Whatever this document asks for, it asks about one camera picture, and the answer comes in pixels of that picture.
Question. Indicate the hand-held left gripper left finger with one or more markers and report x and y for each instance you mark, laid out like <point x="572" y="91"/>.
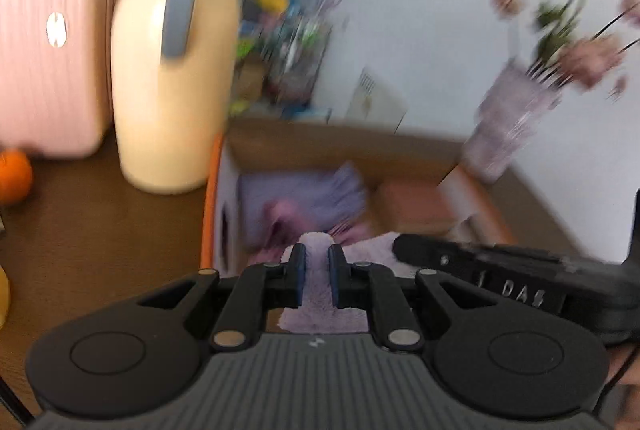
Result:
<point x="298" y="275"/>

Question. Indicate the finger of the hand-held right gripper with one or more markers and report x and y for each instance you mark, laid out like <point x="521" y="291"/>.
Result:
<point x="425" y="252"/>

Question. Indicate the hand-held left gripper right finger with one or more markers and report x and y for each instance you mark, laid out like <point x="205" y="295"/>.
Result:
<point x="334" y="277"/>

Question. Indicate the red cardboard box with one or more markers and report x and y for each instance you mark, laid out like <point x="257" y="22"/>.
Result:
<point x="310" y="147"/>

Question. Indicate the person's right hand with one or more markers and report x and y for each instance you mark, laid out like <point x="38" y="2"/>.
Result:
<point x="630" y="365"/>

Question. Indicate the purple ceramic vase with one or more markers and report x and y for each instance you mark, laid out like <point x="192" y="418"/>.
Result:
<point x="510" y="120"/>

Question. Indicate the cream yellow suitcase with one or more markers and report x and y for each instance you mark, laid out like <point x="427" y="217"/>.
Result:
<point x="150" y="110"/>

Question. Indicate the colourful clutter pile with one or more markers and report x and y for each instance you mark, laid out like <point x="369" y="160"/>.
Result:
<point x="285" y="50"/>

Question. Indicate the dried pink roses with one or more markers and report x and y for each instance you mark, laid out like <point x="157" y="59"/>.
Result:
<point x="585" y="55"/>

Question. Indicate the yellow ceramic mug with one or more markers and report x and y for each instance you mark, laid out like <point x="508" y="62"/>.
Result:
<point x="3" y="300"/>

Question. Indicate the orange fruit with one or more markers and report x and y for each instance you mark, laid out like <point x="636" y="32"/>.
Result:
<point x="14" y="177"/>

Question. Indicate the pink ribbed suitcase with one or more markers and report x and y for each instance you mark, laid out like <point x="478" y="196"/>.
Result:
<point x="45" y="75"/>

